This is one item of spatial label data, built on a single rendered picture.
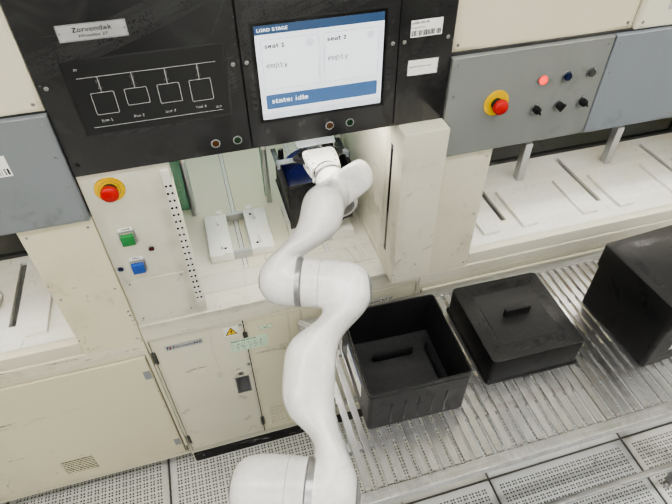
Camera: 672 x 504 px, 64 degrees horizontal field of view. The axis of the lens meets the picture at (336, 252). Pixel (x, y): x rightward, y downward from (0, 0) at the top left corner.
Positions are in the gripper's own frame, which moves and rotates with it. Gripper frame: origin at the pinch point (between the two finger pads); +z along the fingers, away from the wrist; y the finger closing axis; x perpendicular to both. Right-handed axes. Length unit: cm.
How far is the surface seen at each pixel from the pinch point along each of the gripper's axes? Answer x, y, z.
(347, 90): 32.1, 1.5, -29.6
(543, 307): -33, 55, -56
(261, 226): -29.2, -19.0, 0.8
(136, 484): -119, -84, -31
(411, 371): -43, 12, -60
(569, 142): -29, 110, 14
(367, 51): 41, 6, -30
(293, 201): -13.5, -9.1, -8.8
